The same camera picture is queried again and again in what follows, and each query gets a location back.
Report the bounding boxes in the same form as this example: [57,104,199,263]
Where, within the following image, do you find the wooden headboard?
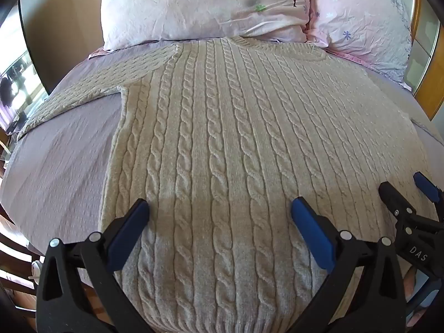
[410,0,444,122]

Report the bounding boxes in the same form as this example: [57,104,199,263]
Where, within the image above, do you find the lilac bed sheet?
[0,38,444,254]

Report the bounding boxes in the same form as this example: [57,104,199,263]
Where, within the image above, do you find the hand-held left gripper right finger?
[291,196,407,333]

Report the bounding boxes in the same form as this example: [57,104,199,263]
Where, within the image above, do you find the white tree-print pillow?
[100,0,313,51]

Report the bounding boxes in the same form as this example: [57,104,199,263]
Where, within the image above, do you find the cream cable-knit sweater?
[16,36,438,333]

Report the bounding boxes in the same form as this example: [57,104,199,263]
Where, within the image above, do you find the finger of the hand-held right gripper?
[378,182,417,230]
[413,172,444,204]

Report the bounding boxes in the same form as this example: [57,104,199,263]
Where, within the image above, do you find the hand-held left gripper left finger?
[36,199,150,333]

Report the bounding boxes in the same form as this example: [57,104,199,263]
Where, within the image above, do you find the window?
[0,16,49,136]

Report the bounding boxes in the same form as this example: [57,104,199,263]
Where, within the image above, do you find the pink flower-print pillow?
[307,0,414,91]

